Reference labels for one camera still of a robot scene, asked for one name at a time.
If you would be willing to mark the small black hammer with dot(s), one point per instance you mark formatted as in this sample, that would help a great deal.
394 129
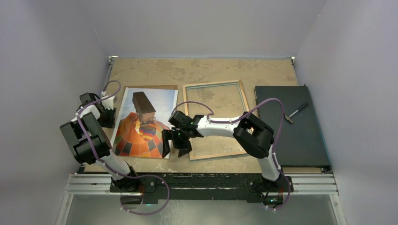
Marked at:
300 108

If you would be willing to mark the blue wooden picture frame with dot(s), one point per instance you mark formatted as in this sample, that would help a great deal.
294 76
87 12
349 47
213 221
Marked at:
221 104

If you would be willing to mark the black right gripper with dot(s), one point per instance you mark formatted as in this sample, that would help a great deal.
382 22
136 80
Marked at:
185 148

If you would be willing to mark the hot air balloon photo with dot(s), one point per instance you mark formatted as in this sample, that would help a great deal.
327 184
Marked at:
143 114

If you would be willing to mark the aluminium front rail frame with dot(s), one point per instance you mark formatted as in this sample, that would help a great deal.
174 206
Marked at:
314 201

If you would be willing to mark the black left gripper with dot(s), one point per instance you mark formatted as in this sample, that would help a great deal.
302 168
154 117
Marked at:
110 123

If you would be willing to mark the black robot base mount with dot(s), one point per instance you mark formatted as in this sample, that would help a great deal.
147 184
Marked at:
249 187

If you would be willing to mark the brown cardboard backing board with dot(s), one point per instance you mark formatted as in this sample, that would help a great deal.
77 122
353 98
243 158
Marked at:
162 87

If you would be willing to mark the dark green flat box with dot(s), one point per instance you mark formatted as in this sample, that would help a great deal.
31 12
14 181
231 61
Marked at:
301 143

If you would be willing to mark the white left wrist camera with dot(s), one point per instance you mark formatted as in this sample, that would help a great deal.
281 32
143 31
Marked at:
108 101

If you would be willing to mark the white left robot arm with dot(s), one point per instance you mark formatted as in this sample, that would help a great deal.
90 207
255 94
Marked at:
88 142

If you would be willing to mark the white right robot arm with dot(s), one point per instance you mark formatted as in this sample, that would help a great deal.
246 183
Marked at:
255 137

